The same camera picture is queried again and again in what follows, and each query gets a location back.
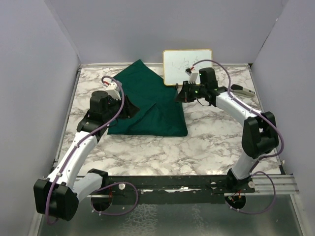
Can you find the black grey stapler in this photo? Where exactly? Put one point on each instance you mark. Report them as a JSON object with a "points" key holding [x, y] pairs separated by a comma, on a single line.
{"points": [[242, 91]]}

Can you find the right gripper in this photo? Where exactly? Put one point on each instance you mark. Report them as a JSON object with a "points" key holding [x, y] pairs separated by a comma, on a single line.
{"points": [[183, 96]]}

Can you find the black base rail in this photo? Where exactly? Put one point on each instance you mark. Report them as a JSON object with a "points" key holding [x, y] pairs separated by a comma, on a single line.
{"points": [[159, 190]]}

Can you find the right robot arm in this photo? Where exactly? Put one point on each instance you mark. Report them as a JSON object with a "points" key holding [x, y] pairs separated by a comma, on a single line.
{"points": [[259, 136]]}

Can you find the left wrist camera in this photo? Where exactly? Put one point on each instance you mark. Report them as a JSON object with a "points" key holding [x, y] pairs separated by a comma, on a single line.
{"points": [[113, 90]]}

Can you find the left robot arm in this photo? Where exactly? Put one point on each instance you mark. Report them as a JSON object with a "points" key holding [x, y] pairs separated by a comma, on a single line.
{"points": [[59, 194]]}

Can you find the aluminium extrusion rail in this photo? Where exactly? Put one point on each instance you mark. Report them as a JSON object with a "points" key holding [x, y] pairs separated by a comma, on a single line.
{"points": [[282, 184]]}

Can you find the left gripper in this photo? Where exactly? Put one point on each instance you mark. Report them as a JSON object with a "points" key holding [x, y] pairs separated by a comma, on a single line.
{"points": [[129, 109]]}

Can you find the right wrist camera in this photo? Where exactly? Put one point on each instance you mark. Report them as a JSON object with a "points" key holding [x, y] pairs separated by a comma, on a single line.
{"points": [[193, 75]]}

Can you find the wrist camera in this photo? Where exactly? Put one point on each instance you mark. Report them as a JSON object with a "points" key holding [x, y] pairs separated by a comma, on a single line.
{"points": [[193, 75], [113, 90]]}

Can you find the white board with frame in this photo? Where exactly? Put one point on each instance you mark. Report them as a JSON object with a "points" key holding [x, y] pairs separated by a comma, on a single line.
{"points": [[175, 62]]}

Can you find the green surgical cloth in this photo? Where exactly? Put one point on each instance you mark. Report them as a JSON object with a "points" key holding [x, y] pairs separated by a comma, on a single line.
{"points": [[159, 114]]}

